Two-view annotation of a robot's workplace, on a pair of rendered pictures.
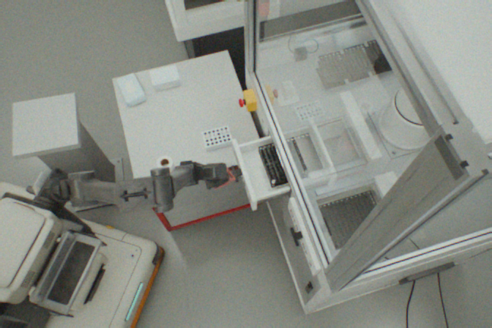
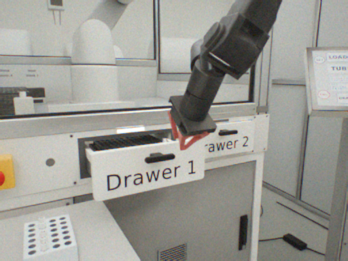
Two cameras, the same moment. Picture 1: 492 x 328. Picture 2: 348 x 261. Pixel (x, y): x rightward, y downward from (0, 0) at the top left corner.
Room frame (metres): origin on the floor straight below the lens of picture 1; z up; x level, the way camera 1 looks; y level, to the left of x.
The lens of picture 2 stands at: (0.75, 0.68, 1.10)
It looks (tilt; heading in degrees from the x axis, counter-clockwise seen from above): 12 degrees down; 259
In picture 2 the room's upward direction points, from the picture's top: straight up
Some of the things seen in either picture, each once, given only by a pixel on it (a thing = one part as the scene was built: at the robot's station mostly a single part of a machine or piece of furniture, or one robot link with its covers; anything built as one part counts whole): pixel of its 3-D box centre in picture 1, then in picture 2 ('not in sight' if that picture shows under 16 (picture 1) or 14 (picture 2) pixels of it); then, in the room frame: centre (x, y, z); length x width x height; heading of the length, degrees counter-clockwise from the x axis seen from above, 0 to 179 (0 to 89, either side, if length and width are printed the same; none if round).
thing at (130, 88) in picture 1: (131, 89); not in sight; (1.15, 0.58, 0.78); 0.15 x 0.10 x 0.04; 28
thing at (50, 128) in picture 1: (76, 158); not in sight; (0.98, 0.96, 0.38); 0.30 x 0.30 x 0.76; 13
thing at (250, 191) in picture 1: (244, 173); (153, 166); (0.68, 0.04, 0.87); 0.29 x 0.02 x 0.11; 18
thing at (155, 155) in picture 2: (237, 173); (158, 156); (0.67, 0.07, 0.91); 0.07 x 0.04 x 0.01; 18
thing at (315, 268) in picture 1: (303, 236); (220, 139); (0.43, -0.19, 0.87); 0.29 x 0.02 x 0.11; 18
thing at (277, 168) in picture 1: (290, 161); (126, 149); (0.74, -0.15, 0.87); 0.22 x 0.18 x 0.06; 108
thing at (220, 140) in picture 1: (217, 138); (49, 242); (0.90, 0.17, 0.78); 0.12 x 0.08 x 0.04; 106
